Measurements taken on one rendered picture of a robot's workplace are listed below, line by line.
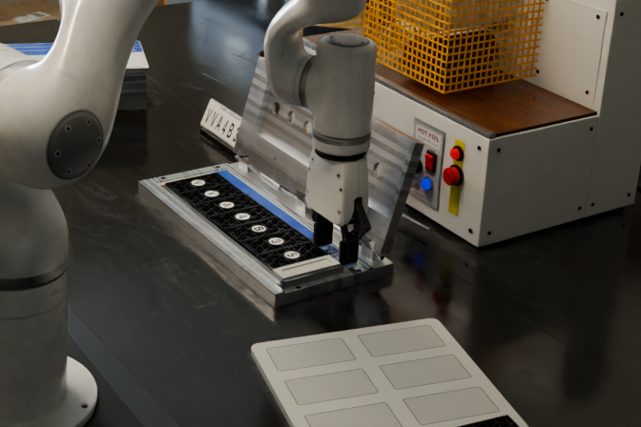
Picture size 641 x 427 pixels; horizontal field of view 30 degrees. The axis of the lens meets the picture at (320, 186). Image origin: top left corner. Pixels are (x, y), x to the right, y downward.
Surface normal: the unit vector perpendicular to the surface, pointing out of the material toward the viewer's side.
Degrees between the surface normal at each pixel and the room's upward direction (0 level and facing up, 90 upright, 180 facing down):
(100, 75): 70
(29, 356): 93
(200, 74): 0
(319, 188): 90
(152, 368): 0
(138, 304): 0
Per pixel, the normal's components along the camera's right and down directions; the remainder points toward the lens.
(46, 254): 0.73, 0.32
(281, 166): -0.79, -0.07
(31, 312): 0.51, 0.42
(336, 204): -0.78, 0.20
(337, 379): 0.04, -0.91
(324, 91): -0.61, 0.28
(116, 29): 0.79, -0.02
